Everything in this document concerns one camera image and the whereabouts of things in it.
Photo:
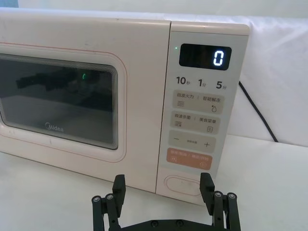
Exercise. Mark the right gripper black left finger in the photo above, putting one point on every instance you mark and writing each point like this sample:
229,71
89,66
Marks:
117,187

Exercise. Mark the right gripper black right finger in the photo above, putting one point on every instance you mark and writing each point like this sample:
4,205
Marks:
207,190

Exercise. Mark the oven control panel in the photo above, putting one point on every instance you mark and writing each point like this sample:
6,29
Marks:
204,113

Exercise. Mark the cream microwave oven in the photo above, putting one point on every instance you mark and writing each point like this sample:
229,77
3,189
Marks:
139,101

